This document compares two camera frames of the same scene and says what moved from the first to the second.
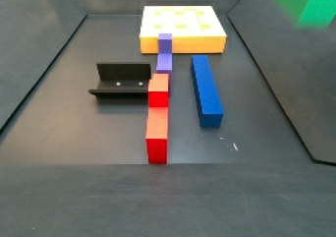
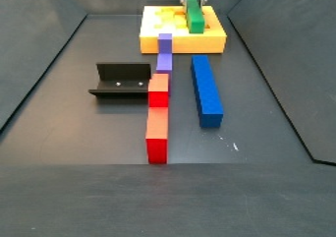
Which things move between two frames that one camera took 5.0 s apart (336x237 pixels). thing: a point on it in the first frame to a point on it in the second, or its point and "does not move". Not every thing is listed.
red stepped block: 157,118 does not move
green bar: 308,4 to 195,15
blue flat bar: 209,103 does not move
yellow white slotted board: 192,24 does not move
